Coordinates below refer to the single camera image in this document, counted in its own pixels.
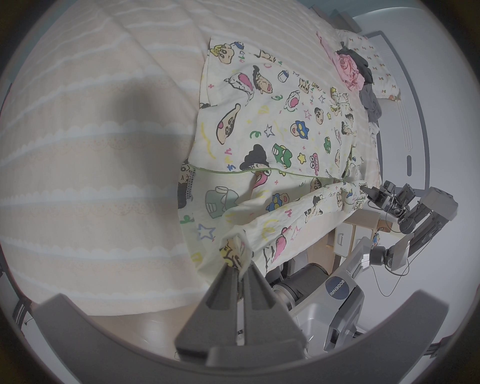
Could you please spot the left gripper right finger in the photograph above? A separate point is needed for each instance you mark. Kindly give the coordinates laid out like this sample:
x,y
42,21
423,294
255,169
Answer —
x,y
285,332

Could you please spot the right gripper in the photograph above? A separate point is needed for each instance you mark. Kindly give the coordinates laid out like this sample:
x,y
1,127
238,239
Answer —
x,y
383,198

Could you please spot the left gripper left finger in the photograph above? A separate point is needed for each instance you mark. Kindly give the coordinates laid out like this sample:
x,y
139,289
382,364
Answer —
x,y
195,333

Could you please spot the white printed pyjama top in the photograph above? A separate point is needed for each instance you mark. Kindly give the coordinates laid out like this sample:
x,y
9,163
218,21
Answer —
x,y
281,131

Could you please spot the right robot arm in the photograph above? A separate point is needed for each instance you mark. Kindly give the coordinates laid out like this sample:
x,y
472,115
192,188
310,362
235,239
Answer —
x,y
438,204

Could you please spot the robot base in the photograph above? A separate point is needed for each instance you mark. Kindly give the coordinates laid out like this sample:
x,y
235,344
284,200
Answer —
x,y
337,300

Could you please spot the blue printed box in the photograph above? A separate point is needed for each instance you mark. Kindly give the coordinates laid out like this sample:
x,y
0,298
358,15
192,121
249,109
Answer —
x,y
376,238

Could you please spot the pale wooden bedside table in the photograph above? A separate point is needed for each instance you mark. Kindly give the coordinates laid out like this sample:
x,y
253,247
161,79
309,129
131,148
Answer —
x,y
348,240

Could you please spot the grey garment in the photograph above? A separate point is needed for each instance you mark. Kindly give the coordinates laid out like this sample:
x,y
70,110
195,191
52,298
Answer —
x,y
371,105

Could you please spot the black garment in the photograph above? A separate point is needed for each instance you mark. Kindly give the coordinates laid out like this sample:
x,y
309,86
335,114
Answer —
x,y
365,71

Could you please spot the white printed pillow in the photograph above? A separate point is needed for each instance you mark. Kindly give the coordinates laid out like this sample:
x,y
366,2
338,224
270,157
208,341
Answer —
x,y
378,63

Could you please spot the pink garment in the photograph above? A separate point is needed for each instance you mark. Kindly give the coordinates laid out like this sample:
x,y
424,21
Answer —
x,y
348,67

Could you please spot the grey bedside table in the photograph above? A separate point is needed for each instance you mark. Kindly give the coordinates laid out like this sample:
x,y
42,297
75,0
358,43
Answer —
x,y
347,20

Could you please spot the bed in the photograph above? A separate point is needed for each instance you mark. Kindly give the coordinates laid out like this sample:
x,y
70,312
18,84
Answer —
x,y
93,168

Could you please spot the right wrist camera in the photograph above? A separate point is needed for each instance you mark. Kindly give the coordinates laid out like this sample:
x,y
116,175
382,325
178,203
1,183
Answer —
x,y
389,186

